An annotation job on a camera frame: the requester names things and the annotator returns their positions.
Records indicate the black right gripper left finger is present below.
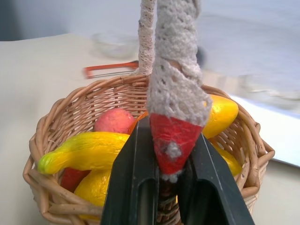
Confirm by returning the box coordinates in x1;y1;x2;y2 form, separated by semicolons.
100;116;160;225

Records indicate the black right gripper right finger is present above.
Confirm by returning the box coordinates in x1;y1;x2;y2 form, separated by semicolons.
176;132;255;225

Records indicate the wicker basket with lace handle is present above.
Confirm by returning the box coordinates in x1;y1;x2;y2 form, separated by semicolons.
22;0;275;225

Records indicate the yellow lemon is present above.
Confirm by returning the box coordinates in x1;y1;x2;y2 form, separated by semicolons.
74;168;112;207

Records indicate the yellow banana with green tip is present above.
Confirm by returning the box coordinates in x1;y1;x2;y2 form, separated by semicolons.
37;131;131;175

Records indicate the orange fruit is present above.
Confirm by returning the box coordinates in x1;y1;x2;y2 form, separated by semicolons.
127;112;150;135

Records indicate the red fruit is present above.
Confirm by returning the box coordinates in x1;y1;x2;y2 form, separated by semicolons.
60;167;91;194

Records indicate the pink peach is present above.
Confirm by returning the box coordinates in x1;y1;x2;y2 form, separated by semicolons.
94;108;137;135

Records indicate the yellow mango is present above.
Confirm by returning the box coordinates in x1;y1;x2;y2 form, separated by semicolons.
201;94;240;140

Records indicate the white board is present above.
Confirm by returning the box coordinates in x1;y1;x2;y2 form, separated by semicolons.
228;93;300;168

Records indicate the clear glass bowl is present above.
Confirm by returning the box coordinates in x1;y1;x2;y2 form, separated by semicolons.
90;32;139;60

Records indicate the orange-handled peeler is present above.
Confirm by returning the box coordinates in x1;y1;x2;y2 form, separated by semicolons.
83;61;139;81

